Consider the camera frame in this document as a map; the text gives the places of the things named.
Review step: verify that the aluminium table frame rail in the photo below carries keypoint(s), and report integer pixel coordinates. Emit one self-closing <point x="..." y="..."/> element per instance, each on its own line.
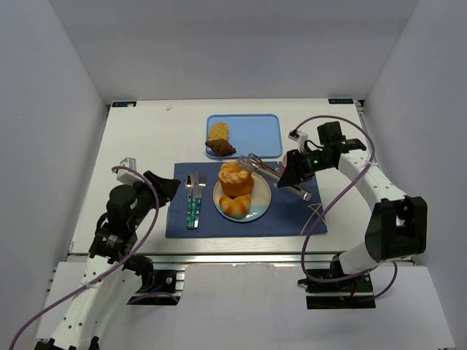
<point x="233" y="258"/>

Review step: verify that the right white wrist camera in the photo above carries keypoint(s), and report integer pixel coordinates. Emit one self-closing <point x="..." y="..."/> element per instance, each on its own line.
<point x="300" y="138"/>

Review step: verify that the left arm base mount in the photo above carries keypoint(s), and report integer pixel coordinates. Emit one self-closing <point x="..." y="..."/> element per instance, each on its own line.
<point x="161" y="285"/>

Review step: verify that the brown chocolate croissant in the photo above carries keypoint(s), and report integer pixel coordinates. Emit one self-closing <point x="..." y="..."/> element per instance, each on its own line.
<point x="221" y="147"/>

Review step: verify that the metal food tongs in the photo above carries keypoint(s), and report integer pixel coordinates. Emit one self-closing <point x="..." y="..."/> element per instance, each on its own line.
<point x="253" y="163"/>

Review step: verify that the blue corner label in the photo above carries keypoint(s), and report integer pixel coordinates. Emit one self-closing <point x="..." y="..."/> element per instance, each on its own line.
<point x="340" y="101"/>
<point x="123" y="104"/>

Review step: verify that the right blue corner label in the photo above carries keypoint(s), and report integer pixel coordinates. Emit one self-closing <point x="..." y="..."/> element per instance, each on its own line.
<point x="340" y="101"/>

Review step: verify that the yellow sliced bread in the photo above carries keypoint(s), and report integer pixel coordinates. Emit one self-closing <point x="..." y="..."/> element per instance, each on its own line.
<point x="219" y="130"/>

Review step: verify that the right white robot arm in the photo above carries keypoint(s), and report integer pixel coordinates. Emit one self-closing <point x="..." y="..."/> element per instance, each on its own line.
<point x="398" y="223"/>

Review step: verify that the blue plastic tray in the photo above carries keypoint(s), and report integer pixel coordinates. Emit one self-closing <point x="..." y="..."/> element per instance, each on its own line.
<point x="259" y="134"/>

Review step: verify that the large orange bundt bread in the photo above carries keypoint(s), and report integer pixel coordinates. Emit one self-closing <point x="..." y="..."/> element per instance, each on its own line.
<point x="234" y="180"/>

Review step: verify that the spoon with teal handle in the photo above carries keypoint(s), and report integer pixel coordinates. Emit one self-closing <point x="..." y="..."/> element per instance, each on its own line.
<point x="189" y="185"/>

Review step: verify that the cream and blue plate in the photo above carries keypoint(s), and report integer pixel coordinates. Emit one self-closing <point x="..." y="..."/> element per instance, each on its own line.
<point x="260" y="199"/>

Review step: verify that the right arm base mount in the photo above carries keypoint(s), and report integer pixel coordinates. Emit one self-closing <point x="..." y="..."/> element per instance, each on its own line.
<point x="354" y="293"/>

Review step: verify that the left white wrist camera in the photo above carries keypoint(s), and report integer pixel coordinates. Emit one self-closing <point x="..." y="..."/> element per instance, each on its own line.
<point x="125" y="173"/>

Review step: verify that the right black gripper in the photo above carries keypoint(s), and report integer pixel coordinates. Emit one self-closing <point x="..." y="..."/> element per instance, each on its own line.
<point x="299" y="168"/>

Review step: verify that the fork with teal handle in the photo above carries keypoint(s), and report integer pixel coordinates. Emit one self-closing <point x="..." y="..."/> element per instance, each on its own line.
<point x="202" y="179"/>

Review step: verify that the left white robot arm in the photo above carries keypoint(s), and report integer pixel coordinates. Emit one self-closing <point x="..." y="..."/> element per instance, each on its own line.
<point x="114" y="272"/>

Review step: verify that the blue cloth placemat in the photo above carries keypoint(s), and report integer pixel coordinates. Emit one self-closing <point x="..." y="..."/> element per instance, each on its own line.
<point x="287" y="215"/>

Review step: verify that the striped orange round bread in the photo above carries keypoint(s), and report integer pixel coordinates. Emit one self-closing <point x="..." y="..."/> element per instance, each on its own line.
<point x="237" y="207"/>

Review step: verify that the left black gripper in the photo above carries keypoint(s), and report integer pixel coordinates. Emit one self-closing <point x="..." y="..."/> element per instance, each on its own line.
<point x="152" y="187"/>

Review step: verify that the left blue corner label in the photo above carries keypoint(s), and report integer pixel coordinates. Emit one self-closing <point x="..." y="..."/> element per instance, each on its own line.
<point x="123" y="104"/>

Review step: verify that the knife with teal handle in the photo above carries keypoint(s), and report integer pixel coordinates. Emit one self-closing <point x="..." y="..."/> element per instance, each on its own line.
<point x="194" y="205"/>

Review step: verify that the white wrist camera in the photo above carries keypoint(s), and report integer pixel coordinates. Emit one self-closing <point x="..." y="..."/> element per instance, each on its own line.
<point x="125" y="173"/>
<point x="300" y="138"/>

